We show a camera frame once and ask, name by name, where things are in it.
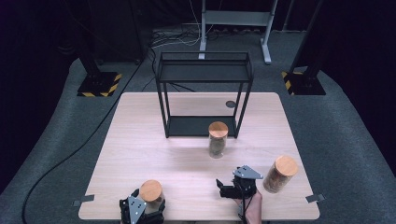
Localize person's right hand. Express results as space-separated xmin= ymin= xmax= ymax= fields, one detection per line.
xmin=236 ymin=189 xmax=262 ymax=224

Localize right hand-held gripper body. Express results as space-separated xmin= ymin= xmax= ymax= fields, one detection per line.
xmin=232 ymin=164 xmax=264 ymax=200

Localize wooden-lid glass jar green contents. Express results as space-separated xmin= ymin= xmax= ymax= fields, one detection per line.
xmin=207 ymin=120 xmax=230 ymax=160

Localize wooden-lid glass jar brown contents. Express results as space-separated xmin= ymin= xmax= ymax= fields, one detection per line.
xmin=138 ymin=179 xmax=164 ymax=216
xmin=262 ymin=155 xmax=299 ymax=194

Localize black metal shelf rack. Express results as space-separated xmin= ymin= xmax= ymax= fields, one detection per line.
xmin=155 ymin=50 xmax=255 ymax=139

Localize black stand with striped base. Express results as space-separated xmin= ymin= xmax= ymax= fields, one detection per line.
xmin=281 ymin=0 xmax=327 ymax=96
xmin=64 ymin=0 xmax=123 ymax=98

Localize bundle of floor cables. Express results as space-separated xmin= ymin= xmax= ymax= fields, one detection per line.
xmin=150 ymin=27 xmax=204 ymax=49

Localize grey tape strip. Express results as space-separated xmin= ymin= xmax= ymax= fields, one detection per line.
xmin=73 ymin=194 xmax=95 ymax=207
xmin=305 ymin=193 xmax=326 ymax=203

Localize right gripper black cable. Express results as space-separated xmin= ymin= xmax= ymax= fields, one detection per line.
xmin=238 ymin=185 xmax=250 ymax=224

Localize grey metal stand frame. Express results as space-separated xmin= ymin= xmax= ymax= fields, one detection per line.
xmin=198 ymin=0 xmax=279 ymax=64

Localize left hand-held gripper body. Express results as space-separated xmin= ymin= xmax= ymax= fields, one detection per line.
xmin=120 ymin=195 xmax=165 ymax=224

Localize white hanging cable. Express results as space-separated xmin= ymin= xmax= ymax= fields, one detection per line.
xmin=188 ymin=0 xmax=216 ymax=48

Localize long black floor cable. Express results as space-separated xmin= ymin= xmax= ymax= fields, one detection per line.
xmin=21 ymin=60 xmax=146 ymax=224

